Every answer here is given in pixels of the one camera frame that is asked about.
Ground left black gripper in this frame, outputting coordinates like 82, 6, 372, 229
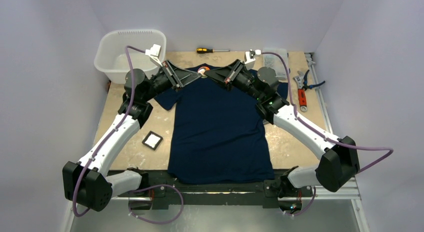
142, 59, 201, 102

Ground round orange brooch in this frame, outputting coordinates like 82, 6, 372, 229
197, 66, 210, 78

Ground navy blue t-shirt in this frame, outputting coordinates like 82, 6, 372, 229
155, 78, 275, 185

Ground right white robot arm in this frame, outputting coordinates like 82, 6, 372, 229
203, 60, 360, 198

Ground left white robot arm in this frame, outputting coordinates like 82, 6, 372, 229
62, 60, 202, 217

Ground brooch in black box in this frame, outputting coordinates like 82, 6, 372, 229
142, 131, 163, 151

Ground yellow black screwdriver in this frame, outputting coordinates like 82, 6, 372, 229
195, 47, 230, 54

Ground clear plastic parts box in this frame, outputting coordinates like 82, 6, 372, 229
262, 47, 290, 81

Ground adjustable wrench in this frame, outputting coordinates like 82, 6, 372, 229
293, 74, 305, 89

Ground white plastic tub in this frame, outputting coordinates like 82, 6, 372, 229
93, 29, 167, 84

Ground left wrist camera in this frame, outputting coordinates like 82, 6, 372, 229
144, 44, 162, 68

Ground blue handled pliers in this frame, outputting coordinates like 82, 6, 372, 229
302, 69, 326, 91

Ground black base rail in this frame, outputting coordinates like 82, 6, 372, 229
116, 169, 313, 211

